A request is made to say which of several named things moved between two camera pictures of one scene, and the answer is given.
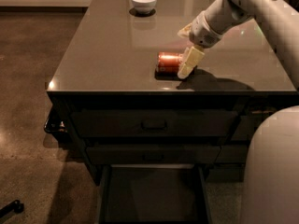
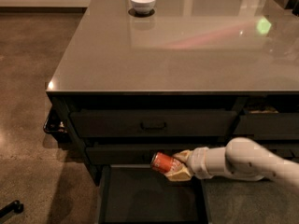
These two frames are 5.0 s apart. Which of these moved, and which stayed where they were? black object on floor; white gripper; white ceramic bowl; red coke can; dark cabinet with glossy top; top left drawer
Moved: white gripper; red coke can
Stayed: black object on floor; white ceramic bowl; top left drawer; dark cabinet with glossy top
